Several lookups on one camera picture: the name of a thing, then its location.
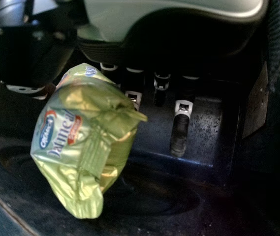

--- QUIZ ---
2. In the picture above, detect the yellow-green biscuit packet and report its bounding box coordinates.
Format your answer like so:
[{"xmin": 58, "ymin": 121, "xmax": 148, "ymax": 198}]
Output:
[{"xmin": 30, "ymin": 62, "xmax": 148, "ymax": 219}]

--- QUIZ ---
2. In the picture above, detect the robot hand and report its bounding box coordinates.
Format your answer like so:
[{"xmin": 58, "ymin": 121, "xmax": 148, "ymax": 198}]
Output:
[{"xmin": 0, "ymin": 0, "xmax": 270, "ymax": 158}]

